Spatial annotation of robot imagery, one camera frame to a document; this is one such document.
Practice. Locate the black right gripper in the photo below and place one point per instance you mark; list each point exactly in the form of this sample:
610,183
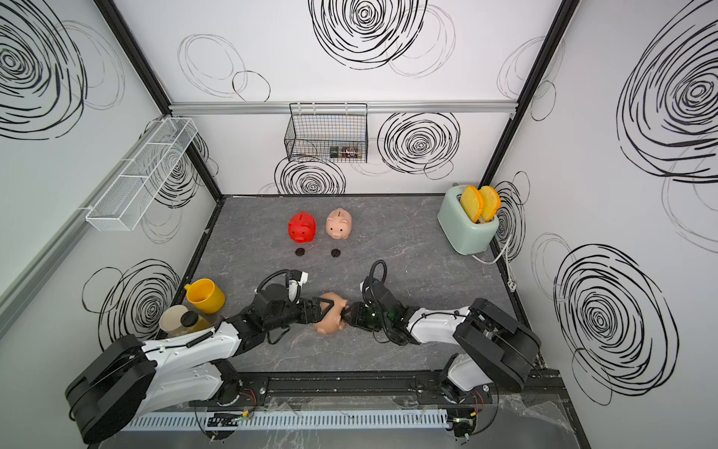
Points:
356,316

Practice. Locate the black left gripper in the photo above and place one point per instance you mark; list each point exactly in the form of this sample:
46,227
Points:
314,307

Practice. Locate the orange-tan piggy bank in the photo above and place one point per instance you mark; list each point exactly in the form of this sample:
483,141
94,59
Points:
333,306

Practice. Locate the red piggy bank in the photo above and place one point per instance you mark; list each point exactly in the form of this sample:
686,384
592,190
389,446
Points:
302,228

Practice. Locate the light pink piggy bank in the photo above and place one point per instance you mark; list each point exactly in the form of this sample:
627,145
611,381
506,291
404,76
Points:
339,224

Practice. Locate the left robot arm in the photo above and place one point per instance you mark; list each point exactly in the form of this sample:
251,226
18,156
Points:
132,377

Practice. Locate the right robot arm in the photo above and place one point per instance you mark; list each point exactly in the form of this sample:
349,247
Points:
497,349

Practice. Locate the yellow mug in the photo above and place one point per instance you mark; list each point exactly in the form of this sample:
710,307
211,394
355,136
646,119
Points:
205,295

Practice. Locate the yellow jar with black lid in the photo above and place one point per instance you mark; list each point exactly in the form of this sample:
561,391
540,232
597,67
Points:
192,322

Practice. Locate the mint green toaster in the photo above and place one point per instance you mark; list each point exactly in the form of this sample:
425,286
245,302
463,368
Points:
465,237

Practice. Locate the yellow toast slice left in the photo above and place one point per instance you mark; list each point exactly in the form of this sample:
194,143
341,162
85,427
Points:
472,203

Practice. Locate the yellow toast slice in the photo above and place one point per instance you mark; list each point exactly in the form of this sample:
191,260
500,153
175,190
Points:
491,201
472,203

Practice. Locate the yellow toast slice right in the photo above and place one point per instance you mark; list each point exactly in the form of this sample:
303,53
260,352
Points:
491,201

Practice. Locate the small items in basket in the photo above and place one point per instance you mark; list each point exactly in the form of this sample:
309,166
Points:
344,153

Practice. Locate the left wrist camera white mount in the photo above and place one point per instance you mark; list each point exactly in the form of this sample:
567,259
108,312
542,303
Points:
296,280

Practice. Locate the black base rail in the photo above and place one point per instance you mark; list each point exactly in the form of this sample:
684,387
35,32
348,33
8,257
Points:
425,387

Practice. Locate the white slotted cable duct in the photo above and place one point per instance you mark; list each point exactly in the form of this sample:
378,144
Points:
292,420

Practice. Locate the white wire wall shelf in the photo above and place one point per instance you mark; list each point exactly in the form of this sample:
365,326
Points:
159,171

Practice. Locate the black wire wall basket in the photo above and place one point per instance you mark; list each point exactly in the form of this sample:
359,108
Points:
313,128

